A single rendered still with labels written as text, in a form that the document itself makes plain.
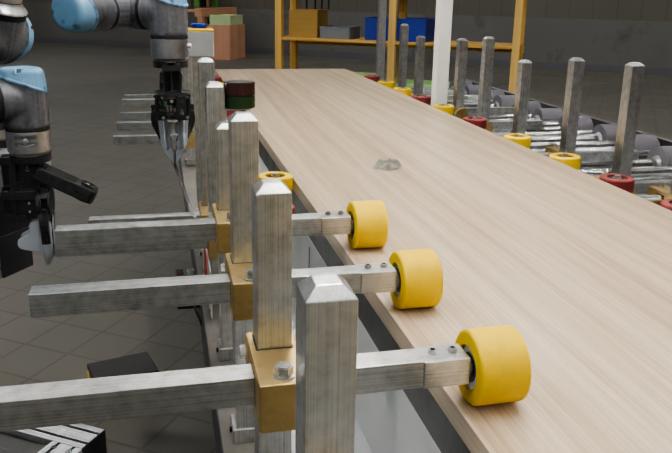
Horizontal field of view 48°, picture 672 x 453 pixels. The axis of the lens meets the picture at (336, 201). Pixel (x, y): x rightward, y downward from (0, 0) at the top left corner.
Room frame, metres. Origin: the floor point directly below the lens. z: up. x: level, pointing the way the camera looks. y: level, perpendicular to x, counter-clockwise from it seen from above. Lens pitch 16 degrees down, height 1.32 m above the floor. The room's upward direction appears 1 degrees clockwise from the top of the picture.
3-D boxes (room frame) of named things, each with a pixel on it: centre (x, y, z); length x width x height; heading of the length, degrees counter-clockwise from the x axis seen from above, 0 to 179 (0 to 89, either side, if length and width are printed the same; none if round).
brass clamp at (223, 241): (1.17, 0.17, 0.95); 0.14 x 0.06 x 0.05; 13
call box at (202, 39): (1.93, 0.35, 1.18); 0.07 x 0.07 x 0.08; 13
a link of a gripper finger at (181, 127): (1.54, 0.32, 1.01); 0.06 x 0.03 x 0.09; 13
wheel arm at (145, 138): (2.60, 0.56, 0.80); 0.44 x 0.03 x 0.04; 103
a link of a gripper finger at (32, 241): (1.30, 0.55, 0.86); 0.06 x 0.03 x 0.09; 103
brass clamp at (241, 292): (0.92, 0.12, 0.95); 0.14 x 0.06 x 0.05; 13
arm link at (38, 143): (1.31, 0.55, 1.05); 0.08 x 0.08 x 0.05
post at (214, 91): (1.43, 0.24, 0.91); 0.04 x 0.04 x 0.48; 13
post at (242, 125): (0.95, 0.12, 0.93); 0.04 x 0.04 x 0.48; 13
